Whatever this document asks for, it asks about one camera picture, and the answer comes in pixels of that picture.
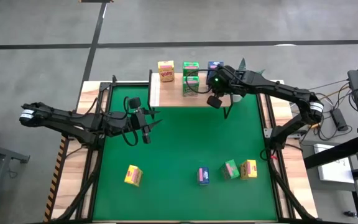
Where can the grey desk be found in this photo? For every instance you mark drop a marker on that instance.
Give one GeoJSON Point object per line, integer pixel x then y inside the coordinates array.
{"type": "Point", "coordinates": [337, 199]}

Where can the white board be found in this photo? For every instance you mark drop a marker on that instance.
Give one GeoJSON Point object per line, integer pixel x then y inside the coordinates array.
{"type": "Point", "coordinates": [334, 169]}

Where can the yellow Corn Pops cereal box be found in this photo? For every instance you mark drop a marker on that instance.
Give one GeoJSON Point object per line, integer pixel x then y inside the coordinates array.
{"type": "Point", "coordinates": [166, 73]}
{"type": "Point", "coordinates": [249, 170]}
{"type": "Point", "coordinates": [133, 175]}

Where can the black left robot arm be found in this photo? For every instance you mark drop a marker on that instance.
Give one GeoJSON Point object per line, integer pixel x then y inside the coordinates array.
{"type": "Point", "coordinates": [67, 119]}

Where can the black power adapter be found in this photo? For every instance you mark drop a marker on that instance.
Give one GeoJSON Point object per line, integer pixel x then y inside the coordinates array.
{"type": "Point", "coordinates": [339, 119]}

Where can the green table mat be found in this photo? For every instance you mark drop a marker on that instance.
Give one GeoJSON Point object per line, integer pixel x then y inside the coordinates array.
{"type": "Point", "coordinates": [166, 202]}

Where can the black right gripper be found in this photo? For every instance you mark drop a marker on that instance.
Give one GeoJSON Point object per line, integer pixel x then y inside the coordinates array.
{"type": "Point", "coordinates": [224, 81]}

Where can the black diagonal bar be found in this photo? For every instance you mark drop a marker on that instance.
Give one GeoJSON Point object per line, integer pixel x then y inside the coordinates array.
{"type": "Point", "coordinates": [337, 152]}

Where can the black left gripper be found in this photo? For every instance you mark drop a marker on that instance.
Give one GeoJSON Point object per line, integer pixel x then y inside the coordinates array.
{"type": "Point", "coordinates": [138, 123]}

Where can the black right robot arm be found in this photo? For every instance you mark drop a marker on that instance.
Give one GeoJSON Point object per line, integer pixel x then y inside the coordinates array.
{"type": "Point", "coordinates": [278, 90]}

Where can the green Apple Jacks cereal box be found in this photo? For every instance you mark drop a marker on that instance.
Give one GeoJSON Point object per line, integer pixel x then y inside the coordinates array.
{"type": "Point", "coordinates": [190, 88]}
{"type": "Point", "coordinates": [230, 170]}
{"type": "Point", "coordinates": [190, 69]}

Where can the small black object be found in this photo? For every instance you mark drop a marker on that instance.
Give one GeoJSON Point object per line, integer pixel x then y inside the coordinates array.
{"type": "Point", "coordinates": [350, 214]}

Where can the yellow connector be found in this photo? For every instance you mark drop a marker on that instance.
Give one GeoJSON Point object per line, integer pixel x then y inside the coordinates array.
{"type": "Point", "coordinates": [314, 126]}

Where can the black metal table frame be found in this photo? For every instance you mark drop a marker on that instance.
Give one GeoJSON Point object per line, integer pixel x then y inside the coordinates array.
{"type": "Point", "coordinates": [95, 196]}

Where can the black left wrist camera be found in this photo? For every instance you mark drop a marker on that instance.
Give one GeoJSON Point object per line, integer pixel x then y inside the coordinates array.
{"type": "Point", "coordinates": [134, 102]}

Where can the yellow black hazard tape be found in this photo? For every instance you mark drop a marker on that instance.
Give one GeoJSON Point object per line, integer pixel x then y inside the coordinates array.
{"type": "Point", "coordinates": [54, 183]}

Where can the wooden shelf with black legs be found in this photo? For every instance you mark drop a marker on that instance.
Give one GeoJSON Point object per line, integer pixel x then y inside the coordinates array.
{"type": "Point", "coordinates": [172, 98]}

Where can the white metal bracket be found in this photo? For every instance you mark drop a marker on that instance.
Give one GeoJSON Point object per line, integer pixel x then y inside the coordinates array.
{"type": "Point", "coordinates": [267, 132]}

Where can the green plant in white pot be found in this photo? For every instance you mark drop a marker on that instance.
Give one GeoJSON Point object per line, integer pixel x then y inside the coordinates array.
{"type": "Point", "coordinates": [237, 98]}

